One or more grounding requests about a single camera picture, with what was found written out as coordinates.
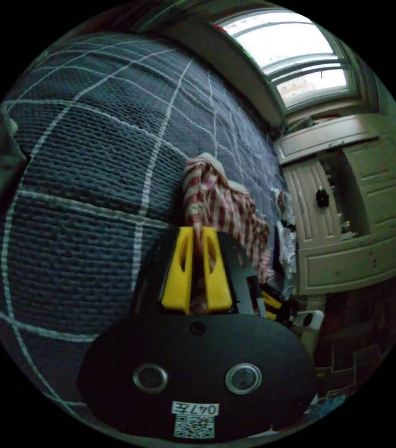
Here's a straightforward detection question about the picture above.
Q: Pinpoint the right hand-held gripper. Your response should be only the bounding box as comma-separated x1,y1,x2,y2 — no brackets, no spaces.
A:
260,285,305,329

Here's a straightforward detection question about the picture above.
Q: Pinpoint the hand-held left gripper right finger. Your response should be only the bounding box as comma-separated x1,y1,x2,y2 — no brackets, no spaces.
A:
201,228,234,312

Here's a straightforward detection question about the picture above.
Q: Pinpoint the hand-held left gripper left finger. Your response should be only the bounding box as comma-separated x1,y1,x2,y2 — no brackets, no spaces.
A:
160,226,195,313

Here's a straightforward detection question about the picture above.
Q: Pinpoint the red checkered shirt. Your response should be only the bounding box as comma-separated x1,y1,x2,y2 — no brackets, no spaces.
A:
183,153,275,285

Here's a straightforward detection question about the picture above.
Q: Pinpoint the pile of clothes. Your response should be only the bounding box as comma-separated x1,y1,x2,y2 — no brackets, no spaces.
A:
269,187,299,292

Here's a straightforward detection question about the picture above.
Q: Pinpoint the cream wooden cupboard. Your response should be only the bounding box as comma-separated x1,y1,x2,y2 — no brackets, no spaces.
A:
274,114,396,295

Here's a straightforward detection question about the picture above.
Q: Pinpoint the bed with blue checked mat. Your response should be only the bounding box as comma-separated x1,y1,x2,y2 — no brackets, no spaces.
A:
0,33,297,420

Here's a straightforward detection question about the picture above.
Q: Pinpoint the window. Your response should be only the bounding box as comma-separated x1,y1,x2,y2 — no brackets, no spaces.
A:
214,12,360,113

